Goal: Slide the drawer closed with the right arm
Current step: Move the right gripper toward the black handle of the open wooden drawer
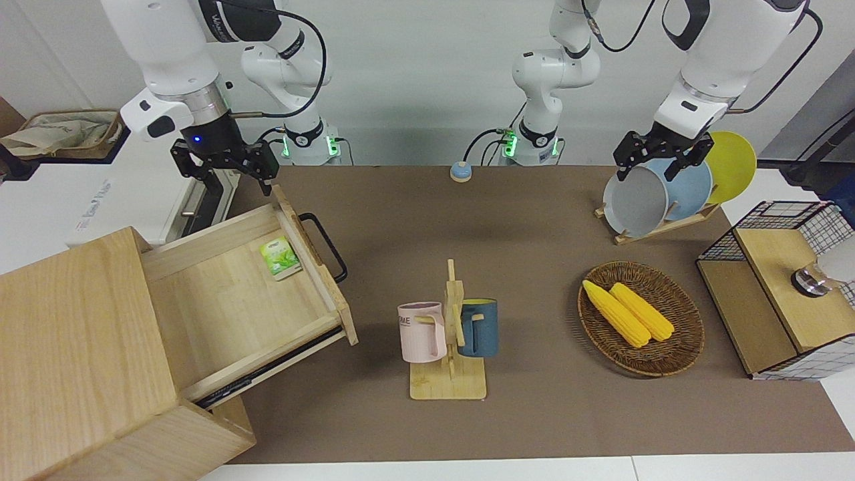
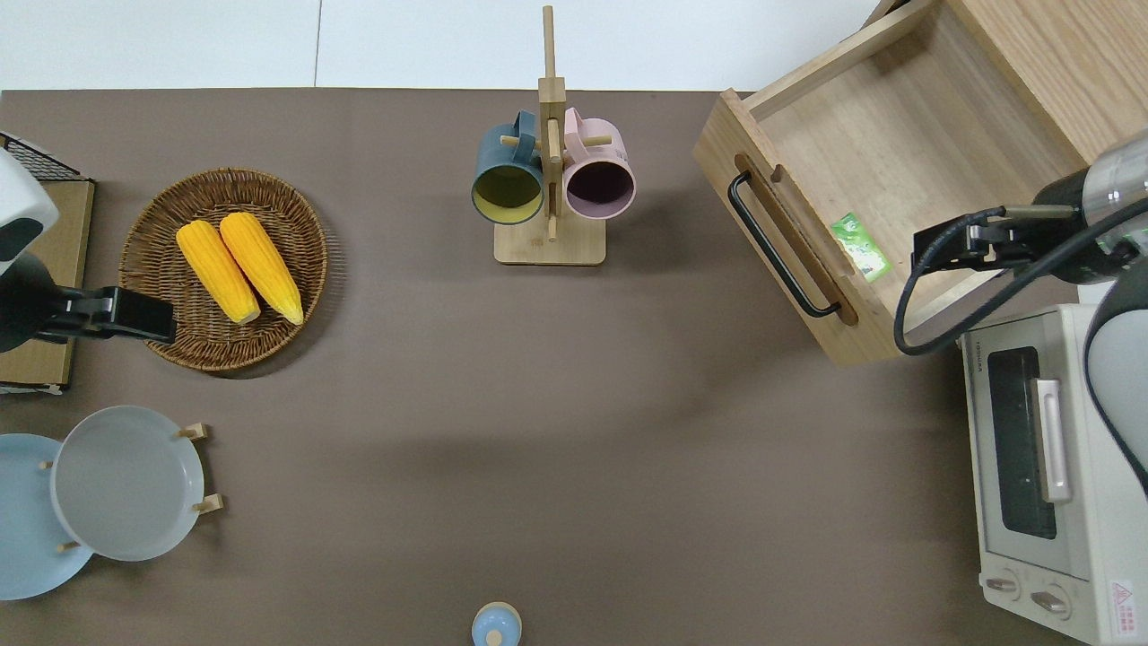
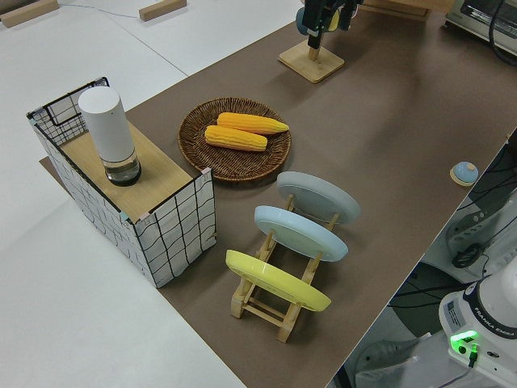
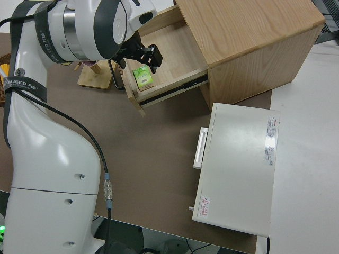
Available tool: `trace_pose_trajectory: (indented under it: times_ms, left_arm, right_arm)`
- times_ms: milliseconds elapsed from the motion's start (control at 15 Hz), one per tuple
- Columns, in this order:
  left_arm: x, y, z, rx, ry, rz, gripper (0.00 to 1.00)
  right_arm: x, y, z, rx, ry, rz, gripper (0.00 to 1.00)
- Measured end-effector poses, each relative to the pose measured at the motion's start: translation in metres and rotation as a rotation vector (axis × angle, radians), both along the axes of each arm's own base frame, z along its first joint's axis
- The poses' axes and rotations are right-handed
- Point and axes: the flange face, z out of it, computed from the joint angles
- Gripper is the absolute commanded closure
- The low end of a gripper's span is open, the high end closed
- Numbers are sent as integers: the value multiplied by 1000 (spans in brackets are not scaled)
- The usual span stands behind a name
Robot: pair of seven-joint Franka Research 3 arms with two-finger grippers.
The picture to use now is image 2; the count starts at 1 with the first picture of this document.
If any wooden mug tree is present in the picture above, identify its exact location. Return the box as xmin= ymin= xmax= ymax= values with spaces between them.
xmin=493 ymin=4 xmax=615 ymax=266

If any yellow corn cob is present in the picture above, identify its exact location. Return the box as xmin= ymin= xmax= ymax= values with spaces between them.
xmin=176 ymin=220 xmax=262 ymax=326
xmin=220 ymin=212 xmax=305 ymax=326

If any brown table mat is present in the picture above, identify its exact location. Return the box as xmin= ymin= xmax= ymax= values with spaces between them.
xmin=0 ymin=88 xmax=1109 ymax=646

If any light wooden drawer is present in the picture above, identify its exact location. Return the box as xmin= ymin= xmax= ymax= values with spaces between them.
xmin=692 ymin=0 xmax=1091 ymax=367

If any black wire rack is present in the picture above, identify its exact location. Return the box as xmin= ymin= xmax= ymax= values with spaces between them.
xmin=0 ymin=132 xmax=82 ymax=182

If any light blue plate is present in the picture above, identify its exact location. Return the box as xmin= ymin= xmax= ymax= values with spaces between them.
xmin=0 ymin=433 xmax=95 ymax=600

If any pink mug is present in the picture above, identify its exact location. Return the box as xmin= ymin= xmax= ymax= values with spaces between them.
xmin=562 ymin=108 xmax=637 ymax=221

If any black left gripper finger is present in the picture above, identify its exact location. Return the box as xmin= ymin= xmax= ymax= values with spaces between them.
xmin=112 ymin=287 xmax=177 ymax=345

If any silver oven door handle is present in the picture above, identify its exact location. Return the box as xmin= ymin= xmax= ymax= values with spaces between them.
xmin=1031 ymin=377 xmax=1074 ymax=503

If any dark teal mug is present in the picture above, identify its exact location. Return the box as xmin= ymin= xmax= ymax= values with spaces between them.
xmin=471 ymin=109 xmax=546 ymax=225

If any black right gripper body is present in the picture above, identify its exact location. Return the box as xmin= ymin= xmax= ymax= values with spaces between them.
xmin=964 ymin=208 xmax=1041 ymax=268

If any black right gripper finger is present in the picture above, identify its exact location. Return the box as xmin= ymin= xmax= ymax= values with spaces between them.
xmin=913 ymin=224 xmax=974 ymax=272

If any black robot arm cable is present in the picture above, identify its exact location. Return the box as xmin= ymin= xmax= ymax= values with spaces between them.
xmin=894 ymin=202 xmax=1148 ymax=357

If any light wooden cabinet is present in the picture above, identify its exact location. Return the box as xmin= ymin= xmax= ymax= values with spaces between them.
xmin=865 ymin=0 xmax=1148 ymax=167

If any blue jar with wooden knob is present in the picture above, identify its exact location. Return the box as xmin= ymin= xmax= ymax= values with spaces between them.
xmin=472 ymin=602 xmax=523 ymax=646

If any grey plate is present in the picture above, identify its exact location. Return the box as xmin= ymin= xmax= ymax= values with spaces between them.
xmin=50 ymin=406 xmax=205 ymax=563

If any flat wooden board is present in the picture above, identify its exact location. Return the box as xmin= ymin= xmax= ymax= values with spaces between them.
xmin=0 ymin=179 xmax=96 ymax=392

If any green tea packet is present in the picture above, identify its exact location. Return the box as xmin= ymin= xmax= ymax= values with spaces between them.
xmin=830 ymin=213 xmax=893 ymax=284

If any white toaster oven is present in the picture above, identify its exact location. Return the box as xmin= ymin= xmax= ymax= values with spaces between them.
xmin=960 ymin=303 xmax=1148 ymax=646

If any wooden plate rack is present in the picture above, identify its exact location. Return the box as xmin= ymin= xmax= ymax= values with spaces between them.
xmin=36 ymin=422 xmax=225 ymax=553

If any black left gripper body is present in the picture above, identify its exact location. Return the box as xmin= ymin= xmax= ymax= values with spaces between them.
xmin=36 ymin=285 xmax=122 ymax=344

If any brown wicker basket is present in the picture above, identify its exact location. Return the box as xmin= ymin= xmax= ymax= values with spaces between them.
xmin=118 ymin=168 xmax=329 ymax=373

